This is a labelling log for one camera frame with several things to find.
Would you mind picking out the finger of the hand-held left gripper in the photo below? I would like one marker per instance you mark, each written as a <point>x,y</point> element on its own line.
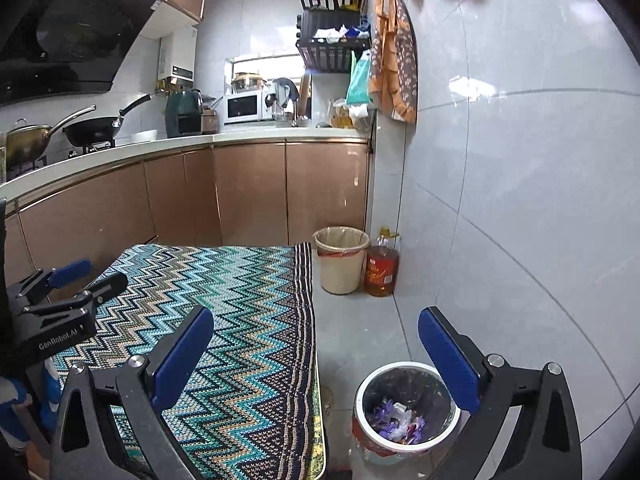
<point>107,285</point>
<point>70,270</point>

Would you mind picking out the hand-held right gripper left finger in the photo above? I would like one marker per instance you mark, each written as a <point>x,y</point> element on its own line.
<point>180,355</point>

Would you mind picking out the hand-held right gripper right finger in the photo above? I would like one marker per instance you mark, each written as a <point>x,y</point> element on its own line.
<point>450,360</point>

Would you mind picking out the clear plastic bag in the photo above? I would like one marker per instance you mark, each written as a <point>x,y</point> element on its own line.
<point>401,414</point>

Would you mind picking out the purple candy wrapper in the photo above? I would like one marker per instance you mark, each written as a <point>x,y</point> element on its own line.
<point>382,417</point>

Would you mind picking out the white bin with black liner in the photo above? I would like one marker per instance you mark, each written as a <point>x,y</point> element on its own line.
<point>370,440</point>

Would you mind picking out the person's left hand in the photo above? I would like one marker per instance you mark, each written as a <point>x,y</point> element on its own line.
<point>12,410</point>

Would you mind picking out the zigzag patterned table cloth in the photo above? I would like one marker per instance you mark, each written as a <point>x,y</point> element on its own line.
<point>240,340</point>

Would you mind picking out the cooking oil bottle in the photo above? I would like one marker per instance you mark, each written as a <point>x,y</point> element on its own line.
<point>381,267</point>

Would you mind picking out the gas stove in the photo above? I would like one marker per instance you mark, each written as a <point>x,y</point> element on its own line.
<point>75,152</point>

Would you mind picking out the gold cooking pot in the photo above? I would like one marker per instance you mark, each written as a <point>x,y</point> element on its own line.
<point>27,145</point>

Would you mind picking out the black wok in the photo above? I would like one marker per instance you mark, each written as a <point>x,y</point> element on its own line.
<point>95,131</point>

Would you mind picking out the beige waste bin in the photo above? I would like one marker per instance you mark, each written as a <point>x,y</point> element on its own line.
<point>340,265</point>

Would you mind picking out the white bowl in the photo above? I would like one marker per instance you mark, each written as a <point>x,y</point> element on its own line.
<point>144,136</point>

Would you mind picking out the green air fryer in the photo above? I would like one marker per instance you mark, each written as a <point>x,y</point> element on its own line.
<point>182,115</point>

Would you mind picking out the white microwave oven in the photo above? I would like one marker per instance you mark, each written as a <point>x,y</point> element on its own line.
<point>242,107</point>

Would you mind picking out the black range hood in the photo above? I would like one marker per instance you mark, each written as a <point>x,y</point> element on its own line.
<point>75,35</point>

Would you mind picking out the white water heater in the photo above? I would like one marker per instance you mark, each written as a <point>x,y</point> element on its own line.
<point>176,57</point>

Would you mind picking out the steel pots in window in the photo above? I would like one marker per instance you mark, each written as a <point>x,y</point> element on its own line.
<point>247,84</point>

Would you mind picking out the grey blue hanging cloth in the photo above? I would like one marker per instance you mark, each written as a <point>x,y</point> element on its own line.
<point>282,92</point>

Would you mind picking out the plastic bags on counter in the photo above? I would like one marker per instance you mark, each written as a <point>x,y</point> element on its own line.
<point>350,112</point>

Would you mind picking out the teal plastic bag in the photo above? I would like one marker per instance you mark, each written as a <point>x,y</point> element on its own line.
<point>359,82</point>

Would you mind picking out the orange brown floral apron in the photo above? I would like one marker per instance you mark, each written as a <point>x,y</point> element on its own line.
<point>395,60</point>

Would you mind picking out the black metal kitchen rack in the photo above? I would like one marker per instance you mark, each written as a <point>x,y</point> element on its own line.
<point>325,55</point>

